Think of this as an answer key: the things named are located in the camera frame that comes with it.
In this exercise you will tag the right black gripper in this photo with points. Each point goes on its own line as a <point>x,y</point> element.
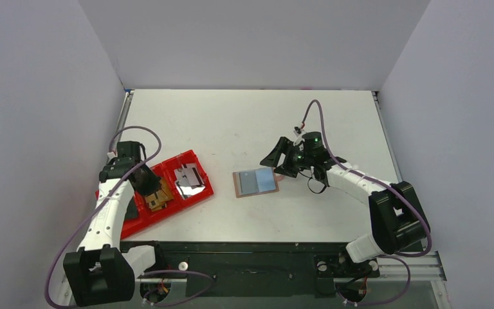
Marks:
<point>289,156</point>

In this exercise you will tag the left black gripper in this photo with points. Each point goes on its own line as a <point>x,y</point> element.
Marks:
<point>147,182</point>

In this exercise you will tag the tan leather card holder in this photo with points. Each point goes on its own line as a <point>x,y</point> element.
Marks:
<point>255,182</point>

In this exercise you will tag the silver mirrored card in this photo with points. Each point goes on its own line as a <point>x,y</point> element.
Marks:
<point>188,180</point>

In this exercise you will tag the red three-compartment bin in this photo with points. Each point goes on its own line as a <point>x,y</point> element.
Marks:
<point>139,217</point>

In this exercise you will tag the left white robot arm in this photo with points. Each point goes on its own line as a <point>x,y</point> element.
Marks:
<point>98,272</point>

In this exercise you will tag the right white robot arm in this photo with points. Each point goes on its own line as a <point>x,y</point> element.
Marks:
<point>397,220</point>

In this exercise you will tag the gold cards stack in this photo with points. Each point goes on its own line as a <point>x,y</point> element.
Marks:
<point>158,207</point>

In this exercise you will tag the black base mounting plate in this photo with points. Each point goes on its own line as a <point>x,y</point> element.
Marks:
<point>254,269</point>

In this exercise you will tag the aluminium frame rail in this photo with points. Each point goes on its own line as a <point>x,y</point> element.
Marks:
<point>403,283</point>

